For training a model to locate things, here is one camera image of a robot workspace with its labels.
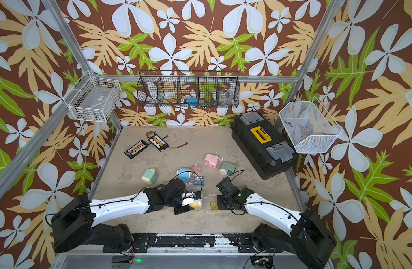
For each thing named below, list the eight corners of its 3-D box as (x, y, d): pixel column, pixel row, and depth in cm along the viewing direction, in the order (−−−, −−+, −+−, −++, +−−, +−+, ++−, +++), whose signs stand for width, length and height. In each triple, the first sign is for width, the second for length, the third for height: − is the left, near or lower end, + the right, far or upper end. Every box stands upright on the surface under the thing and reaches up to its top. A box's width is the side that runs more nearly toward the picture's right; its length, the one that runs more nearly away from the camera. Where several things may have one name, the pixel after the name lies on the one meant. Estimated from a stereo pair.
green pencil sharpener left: (144, 184, 95) (140, 178, 89) (152, 172, 100) (148, 166, 94) (152, 187, 94) (149, 181, 88) (160, 175, 98) (157, 169, 93)
